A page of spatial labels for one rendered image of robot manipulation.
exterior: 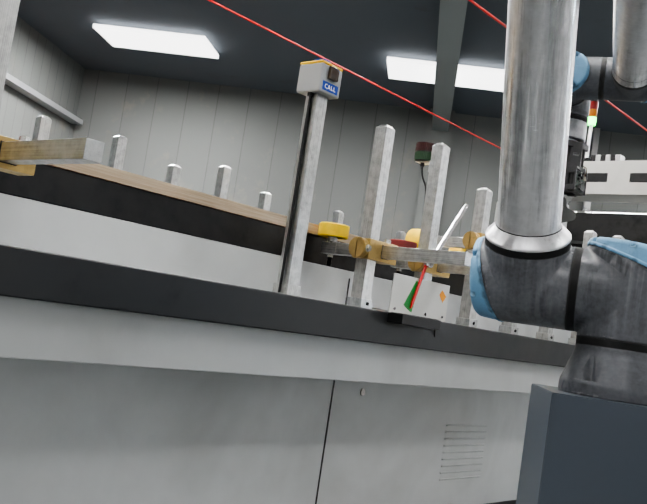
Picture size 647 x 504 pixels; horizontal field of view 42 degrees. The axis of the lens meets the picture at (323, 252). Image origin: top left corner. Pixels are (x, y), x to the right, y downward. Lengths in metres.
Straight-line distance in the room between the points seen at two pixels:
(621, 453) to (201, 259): 1.00
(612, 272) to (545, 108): 0.30
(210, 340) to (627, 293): 0.80
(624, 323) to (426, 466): 1.40
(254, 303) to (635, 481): 0.79
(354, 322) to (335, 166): 8.41
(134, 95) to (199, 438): 9.29
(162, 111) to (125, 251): 9.16
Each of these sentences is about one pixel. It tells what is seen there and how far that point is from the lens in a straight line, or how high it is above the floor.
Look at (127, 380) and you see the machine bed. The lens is 1.85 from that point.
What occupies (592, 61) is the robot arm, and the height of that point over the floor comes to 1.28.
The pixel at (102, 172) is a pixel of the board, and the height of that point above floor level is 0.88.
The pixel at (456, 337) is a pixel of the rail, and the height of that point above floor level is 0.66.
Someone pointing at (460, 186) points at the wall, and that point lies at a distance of 10.25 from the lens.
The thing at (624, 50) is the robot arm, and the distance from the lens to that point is 1.70.
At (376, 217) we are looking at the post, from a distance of 2.05.
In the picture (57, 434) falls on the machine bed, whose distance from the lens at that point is 1.79.
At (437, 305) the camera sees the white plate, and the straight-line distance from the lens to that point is 2.28.
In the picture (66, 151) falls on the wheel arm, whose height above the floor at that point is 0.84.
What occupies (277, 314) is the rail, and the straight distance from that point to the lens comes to 1.78.
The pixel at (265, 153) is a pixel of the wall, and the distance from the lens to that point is 10.50.
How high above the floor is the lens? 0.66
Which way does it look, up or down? 4 degrees up
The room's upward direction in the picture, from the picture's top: 9 degrees clockwise
